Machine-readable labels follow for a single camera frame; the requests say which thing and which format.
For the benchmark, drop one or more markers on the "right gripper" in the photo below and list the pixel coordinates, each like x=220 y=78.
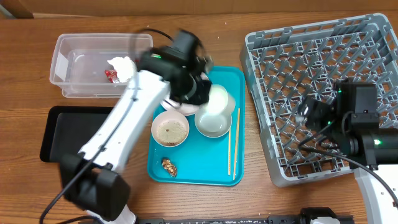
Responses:
x=317 y=107

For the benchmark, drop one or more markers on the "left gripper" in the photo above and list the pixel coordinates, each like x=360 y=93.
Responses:
x=201 y=96

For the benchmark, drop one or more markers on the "small white cup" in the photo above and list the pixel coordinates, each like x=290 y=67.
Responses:
x=220 y=101

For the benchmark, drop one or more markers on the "grey-green bowl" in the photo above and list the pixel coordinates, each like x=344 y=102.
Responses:
x=212 y=125

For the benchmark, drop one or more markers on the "pink bowl with rice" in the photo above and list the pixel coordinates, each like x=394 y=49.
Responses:
x=170 y=128

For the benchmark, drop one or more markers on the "white napkin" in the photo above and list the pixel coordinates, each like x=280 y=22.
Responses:
x=125 y=68

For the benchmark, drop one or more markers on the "red snack wrapper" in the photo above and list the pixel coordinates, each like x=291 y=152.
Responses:
x=112 y=76

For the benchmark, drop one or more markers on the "wooden chopstick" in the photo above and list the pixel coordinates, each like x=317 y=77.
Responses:
x=229 y=151
x=236 y=144

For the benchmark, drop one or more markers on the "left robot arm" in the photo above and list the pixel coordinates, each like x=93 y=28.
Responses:
x=92 y=178

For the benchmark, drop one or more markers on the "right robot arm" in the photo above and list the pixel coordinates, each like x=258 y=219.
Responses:
x=351 y=121

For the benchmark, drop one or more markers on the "large white plate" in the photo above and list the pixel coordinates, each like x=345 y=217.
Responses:
x=184 y=109

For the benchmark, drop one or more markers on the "grey dish rack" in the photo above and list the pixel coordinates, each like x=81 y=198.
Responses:
x=283 y=66

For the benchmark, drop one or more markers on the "teal serving tray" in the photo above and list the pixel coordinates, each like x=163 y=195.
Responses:
x=203 y=160

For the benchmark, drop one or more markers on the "brown food scrap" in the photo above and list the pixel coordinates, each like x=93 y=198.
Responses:
x=169 y=167

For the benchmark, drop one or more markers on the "clear plastic bin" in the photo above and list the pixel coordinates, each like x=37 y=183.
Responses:
x=79 y=62

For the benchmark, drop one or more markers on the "black tray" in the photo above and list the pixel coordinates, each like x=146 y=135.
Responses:
x=68 y=128

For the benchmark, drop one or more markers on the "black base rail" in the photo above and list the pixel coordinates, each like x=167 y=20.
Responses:
x=321 y=215

